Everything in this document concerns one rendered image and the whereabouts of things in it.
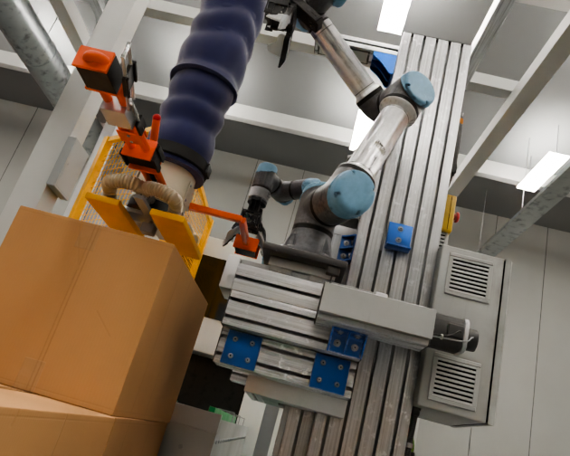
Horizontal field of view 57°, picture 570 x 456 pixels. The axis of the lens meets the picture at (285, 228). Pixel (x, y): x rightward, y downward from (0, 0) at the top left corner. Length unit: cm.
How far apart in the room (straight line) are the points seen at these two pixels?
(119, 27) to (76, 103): 57
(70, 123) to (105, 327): 206
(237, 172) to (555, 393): 797
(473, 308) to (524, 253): 1085
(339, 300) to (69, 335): 61
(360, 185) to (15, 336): 88
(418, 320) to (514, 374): 1045
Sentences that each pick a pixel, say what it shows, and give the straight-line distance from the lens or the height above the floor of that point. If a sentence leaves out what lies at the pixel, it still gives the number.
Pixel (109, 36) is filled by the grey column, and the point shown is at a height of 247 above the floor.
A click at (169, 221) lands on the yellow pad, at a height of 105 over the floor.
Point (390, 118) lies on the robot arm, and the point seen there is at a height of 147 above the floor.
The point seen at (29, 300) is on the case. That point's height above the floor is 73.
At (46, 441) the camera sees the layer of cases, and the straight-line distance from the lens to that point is 93.
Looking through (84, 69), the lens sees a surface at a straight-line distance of 117.
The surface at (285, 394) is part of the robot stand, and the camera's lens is 145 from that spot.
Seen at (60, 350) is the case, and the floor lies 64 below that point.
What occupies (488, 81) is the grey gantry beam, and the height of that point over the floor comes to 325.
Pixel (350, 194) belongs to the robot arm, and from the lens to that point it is 133.
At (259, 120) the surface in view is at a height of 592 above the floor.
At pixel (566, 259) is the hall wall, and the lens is 1279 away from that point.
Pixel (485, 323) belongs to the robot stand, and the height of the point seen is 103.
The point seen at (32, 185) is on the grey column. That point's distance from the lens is 307.
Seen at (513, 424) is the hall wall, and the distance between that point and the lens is 1156.
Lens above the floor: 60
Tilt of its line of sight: 21 degrees up
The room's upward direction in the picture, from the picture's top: 16 degrees clockwise
